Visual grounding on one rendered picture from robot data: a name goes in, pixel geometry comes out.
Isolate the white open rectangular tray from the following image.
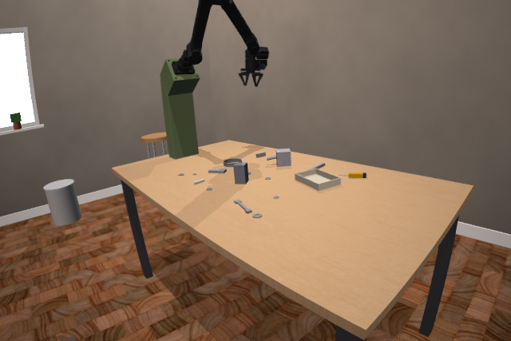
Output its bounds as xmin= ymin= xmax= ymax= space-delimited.
xmin=295 ymin=169 xmax=341 ymax=191

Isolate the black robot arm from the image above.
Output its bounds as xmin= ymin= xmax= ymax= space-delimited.
xmin=172 ymin=0 xmax=269 ymax=74

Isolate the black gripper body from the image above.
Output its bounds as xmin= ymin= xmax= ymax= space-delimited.
xmin=241 ymin=58 xmax=255 ymax=73

